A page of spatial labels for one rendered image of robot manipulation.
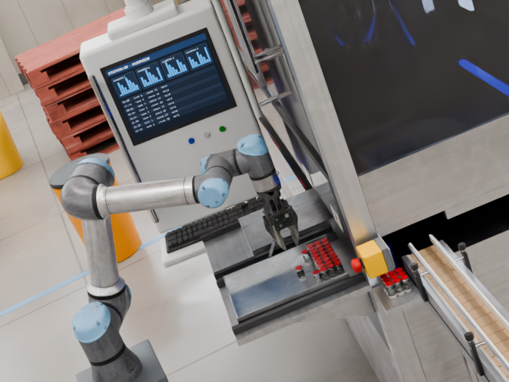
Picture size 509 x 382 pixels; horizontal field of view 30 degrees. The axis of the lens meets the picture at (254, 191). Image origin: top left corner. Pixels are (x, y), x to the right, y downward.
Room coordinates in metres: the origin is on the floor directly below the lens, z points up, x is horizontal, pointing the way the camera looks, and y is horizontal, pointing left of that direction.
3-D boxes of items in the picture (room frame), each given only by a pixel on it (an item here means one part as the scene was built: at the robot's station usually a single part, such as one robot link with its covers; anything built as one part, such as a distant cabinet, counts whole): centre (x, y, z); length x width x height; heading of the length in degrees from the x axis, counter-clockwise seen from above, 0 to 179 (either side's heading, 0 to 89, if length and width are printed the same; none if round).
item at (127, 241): (5.00, 0.87, 0.28); 0.36 x 0.35 x 0.56; 97
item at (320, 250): (2.44, -0.12, 0.90); 0.18 x 0.02 x 0.05; 2
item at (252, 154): (2.40, -0.04, 1.31); 0.09 x 0.08 x 0.11; 73
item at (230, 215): (3.14, 0.17, 0.82); 0.40 x 0.14 x 0.02; 89
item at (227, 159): (2.42, 0.06, 1.31); 0.11 x 0.11 x 0.08; 73
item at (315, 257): (2.44, -0.10, 0.90); 0.18 x 0.02 x 0.05; 2
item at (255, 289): (2.44, 0.01, 0.90); 0.34 x 0.26 x 0.04; 92
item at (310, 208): (2.78, -0.09, 0.90); 0.34 x 0.26 x 0.04; 92
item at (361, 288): (2.61, -0.03, 0.87); 0.70 x 0.48 x 0.02; 2
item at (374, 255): (2.20, -0.23, 0.99); 0.08 x 0.07 x 0.07; 92
